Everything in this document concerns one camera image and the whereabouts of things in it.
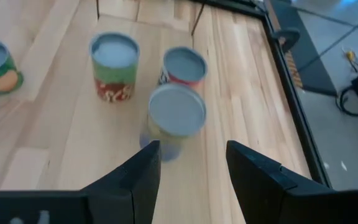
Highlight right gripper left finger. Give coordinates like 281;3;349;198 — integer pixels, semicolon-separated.
82;140;162;224

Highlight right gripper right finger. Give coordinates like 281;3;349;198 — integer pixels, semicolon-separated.
227;140;332;224

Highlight tall can with silver lid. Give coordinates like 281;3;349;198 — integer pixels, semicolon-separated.
139;83;207;163

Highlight green and red labelled can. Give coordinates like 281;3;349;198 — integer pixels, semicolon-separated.
88;31;141;103

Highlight red labelled tin can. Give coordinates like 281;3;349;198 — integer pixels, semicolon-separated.
157;46;208;93

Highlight black hazard-striped floor mat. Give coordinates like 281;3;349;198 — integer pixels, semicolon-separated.
267;0;338;97

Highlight black table clamp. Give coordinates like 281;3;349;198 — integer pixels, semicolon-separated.
272;27;301;52

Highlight small yellow floor object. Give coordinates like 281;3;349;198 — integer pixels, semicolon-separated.
342;46;358;74

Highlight black aluminium extrusion frame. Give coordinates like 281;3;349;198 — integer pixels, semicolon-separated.
194;0;334;190

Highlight coiled black cable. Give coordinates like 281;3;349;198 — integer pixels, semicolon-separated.
335;85;358;118

